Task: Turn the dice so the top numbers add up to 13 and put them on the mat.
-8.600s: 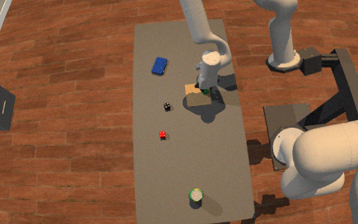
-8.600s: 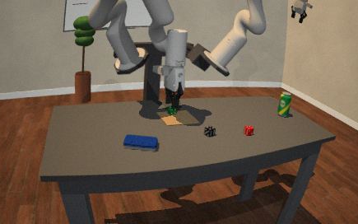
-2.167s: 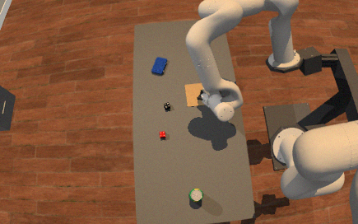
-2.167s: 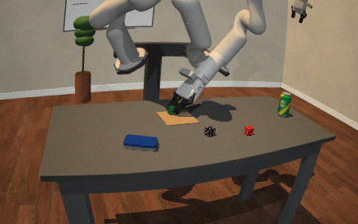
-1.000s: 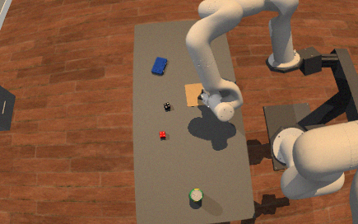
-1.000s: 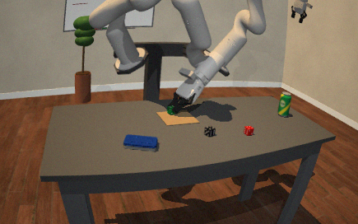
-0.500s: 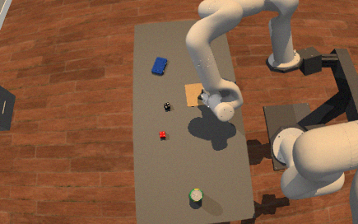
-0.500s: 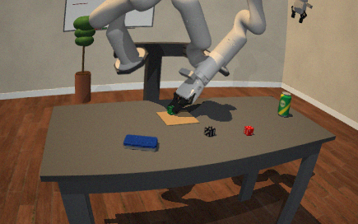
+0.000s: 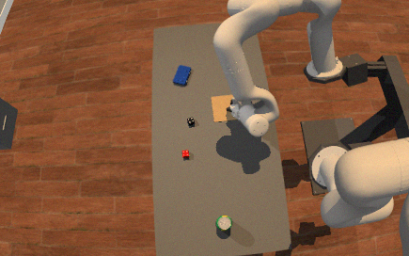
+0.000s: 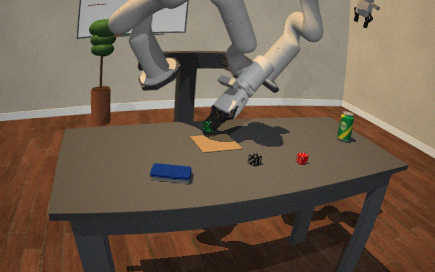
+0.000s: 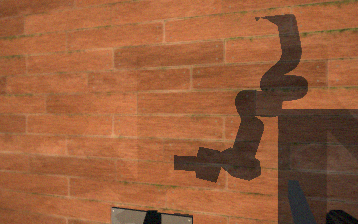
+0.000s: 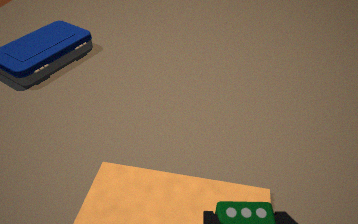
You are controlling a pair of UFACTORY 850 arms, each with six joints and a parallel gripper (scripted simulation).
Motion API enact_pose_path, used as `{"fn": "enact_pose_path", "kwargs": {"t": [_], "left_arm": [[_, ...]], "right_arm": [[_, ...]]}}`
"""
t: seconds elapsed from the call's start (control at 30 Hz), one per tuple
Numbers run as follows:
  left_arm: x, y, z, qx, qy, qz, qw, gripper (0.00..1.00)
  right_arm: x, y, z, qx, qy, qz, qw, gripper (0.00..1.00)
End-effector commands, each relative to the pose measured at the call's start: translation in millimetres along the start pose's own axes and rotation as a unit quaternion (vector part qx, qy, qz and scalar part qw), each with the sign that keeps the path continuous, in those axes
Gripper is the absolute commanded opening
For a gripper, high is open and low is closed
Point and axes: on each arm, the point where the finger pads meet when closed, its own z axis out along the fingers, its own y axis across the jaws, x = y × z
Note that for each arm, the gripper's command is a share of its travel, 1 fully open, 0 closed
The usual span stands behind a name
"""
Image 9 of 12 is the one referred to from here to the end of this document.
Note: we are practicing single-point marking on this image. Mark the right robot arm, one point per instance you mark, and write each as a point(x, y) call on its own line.
point(253, 16)

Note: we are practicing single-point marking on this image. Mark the tan flat mat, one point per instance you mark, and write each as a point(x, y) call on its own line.
point(219, 105)

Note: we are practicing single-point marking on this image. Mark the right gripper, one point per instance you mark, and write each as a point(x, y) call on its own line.
point(234, 109)

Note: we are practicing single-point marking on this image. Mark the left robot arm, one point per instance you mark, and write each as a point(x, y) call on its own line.
point(364, 177)

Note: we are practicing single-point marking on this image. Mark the black die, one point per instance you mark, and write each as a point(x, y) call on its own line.
point(191, 121)

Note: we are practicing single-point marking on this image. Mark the red die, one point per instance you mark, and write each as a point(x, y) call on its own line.
point(185, 154)

